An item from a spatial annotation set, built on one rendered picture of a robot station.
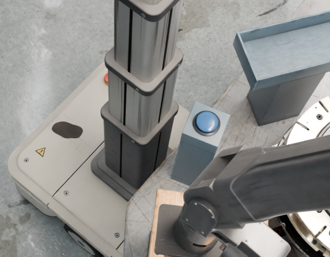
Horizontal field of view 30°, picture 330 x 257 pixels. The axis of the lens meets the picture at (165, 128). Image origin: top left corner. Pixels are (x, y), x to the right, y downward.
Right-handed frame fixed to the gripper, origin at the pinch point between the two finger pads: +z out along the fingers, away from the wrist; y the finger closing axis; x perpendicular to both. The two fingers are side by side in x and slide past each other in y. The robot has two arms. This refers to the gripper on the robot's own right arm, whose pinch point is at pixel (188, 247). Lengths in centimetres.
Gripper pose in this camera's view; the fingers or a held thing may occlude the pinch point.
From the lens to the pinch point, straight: 89.3
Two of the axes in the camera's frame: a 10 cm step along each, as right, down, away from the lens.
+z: -0.8, 3.9, 9.2
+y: 9.9, 1.2, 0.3
